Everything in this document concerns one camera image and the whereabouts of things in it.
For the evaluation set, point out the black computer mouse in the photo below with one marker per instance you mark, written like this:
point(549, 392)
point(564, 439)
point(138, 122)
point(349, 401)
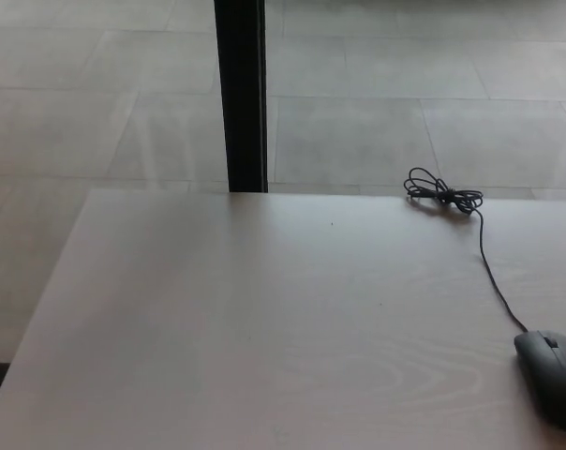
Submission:
point(550, 379)

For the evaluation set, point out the black vertical frame post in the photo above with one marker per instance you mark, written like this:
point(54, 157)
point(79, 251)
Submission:
point(241, 94)

